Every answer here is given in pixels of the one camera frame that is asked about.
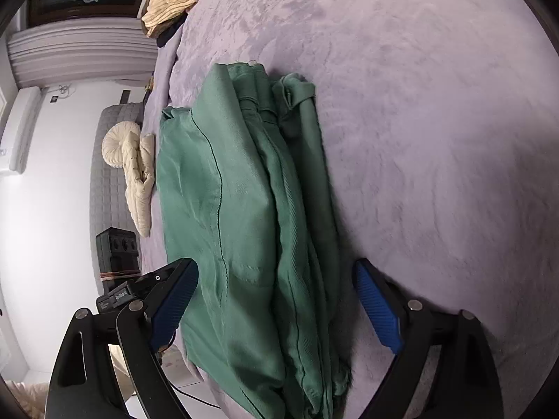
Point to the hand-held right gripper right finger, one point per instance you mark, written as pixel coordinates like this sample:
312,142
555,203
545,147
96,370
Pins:
377,310

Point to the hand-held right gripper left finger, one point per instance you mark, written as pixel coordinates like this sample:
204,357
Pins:
174,301

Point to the green cotton garment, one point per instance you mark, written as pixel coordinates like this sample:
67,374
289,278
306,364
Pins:
244,227

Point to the grey quilted headboard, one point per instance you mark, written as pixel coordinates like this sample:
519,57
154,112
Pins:
100,192

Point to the cream knit cloth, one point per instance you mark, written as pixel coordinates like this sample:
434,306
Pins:
137,192

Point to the round cream pillow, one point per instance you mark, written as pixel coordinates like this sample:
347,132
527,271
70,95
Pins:
118,144

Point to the white air conditioner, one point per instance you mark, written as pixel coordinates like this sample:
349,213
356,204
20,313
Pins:
22,126

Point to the purple plush blanket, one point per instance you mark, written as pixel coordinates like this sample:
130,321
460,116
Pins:
436,139

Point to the white pleated curtain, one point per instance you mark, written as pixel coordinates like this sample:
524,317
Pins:
78,52

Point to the black cloth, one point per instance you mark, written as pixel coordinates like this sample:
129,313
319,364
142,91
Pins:
168,35

